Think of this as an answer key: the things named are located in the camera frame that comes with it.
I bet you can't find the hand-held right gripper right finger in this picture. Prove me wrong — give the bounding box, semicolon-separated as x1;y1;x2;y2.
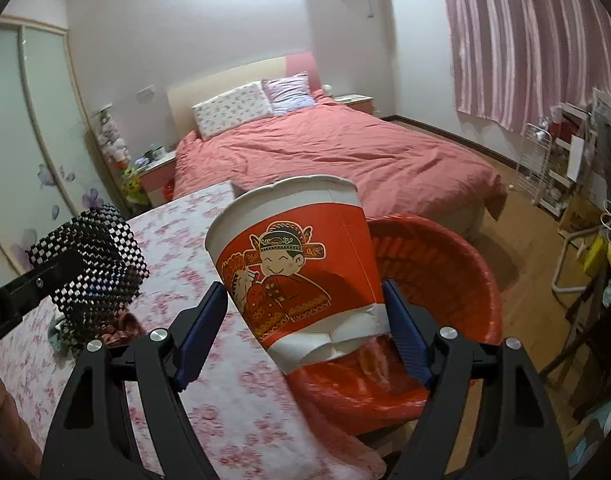
383;280;571;480

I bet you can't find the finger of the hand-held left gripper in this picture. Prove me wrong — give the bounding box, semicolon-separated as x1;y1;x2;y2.
0;247;89;348

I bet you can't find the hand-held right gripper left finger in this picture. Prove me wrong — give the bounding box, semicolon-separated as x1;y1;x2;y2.
40;281;230;480

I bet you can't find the red plastic basket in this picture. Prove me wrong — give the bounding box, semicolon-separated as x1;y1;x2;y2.
286;212;503;436

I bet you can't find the black white checkered bag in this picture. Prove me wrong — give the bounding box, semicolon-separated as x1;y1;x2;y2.
28;204;150;356

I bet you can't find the red and white paper cup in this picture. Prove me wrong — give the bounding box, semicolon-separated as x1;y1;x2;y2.
206;174;392;376

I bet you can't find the reddish crumpled cloth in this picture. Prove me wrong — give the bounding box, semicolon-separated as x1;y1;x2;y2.
103;312;146;348

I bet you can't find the pink floral tablecloth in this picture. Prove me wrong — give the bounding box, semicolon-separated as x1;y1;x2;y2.
0;180;391;480

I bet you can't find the yellow green plush toy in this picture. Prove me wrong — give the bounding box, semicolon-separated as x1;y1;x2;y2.
120;162;149;206

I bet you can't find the floral sliding door wardrobe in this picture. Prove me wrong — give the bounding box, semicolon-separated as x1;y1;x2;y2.
0;15;131;291

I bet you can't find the stack of plush toys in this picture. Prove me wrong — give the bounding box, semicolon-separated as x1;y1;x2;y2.
93;105;131;171

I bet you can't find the pink white nightstand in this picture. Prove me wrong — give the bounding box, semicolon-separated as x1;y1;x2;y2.
136;150;179;208
333;94;375;117

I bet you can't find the red duvet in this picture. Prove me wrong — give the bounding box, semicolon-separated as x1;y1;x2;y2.
173;102;506;241

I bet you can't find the cardboard box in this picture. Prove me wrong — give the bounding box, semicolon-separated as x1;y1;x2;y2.
558;195;603;233

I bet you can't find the white floral pillow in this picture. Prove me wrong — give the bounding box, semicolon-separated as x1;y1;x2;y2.
192;81;274;142

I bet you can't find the beige headboard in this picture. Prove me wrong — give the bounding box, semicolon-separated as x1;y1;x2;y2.
166;52;319;151

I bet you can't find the pink striped pillow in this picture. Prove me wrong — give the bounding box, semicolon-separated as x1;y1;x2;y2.
262;72;317;116

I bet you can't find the pink striped curtain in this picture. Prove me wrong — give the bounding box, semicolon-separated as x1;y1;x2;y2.
435;0;611;133

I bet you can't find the white wire rack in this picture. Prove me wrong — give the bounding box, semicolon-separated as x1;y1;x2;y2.
515;102;593;218

